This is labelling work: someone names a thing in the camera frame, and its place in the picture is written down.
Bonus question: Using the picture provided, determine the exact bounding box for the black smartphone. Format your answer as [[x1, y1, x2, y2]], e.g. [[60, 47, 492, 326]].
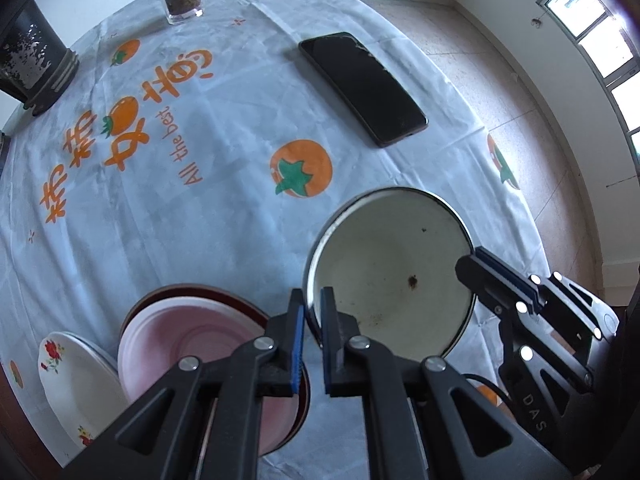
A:
[[298, 31, 429, 149]]

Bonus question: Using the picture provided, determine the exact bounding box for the pink bowl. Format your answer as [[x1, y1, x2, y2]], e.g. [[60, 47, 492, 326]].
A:
[[117, 297, 301, 456]]

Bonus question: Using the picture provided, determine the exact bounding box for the window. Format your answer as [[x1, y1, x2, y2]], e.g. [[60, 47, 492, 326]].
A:
[[536, 0, 640, 161]]

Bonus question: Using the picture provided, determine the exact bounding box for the cream enamel bowl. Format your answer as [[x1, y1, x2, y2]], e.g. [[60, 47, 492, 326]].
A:
[[303, 186, 476, 361]]

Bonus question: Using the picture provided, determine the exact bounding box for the black worn thermos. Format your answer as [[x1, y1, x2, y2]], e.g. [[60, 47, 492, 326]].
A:
[[0, 0, 81, 113]]

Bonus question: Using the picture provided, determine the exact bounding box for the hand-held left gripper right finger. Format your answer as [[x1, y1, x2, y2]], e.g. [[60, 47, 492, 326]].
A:
[[320, 287, 573, 480]]

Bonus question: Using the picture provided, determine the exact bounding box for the white printed tablecloth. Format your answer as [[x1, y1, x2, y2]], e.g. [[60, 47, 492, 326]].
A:
[[0, 0, 543, 480]]

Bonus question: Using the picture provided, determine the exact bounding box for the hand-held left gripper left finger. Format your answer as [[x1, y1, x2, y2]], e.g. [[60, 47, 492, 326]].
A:
[[60, 288, 307, 480]]

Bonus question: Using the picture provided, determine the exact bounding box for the red flower white plate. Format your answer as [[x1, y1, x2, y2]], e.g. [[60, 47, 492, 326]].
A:
[[38, 331, 128, 453]]

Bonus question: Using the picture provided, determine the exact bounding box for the pink plate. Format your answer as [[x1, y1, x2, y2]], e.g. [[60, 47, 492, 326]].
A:
[[120, 284, 312, 458]]

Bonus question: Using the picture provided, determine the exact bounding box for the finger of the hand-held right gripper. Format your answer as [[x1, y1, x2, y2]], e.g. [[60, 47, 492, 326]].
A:
[[475, 246, 613, 341], [455, 255, 596, 391]]

